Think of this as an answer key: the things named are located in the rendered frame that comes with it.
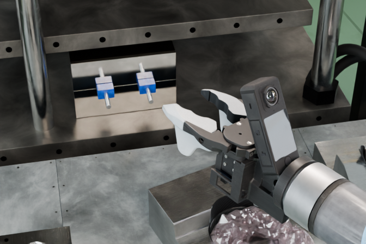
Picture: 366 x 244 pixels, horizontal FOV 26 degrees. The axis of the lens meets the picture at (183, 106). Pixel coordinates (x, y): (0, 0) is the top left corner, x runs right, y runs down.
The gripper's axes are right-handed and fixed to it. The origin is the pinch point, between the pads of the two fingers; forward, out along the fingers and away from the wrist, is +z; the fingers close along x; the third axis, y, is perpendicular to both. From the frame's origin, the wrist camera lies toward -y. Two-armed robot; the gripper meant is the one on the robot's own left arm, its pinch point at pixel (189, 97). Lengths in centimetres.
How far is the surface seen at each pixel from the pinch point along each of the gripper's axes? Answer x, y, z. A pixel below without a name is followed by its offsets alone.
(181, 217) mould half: 28, 51, 25
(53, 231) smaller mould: 8, 58, 43
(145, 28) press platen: 55, 35, 70
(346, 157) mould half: 65, 44, 12
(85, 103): 43, 57, 78
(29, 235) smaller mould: 4, 58, 45
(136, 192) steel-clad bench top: 34, 61, 46
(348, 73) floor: 216, 117, 108
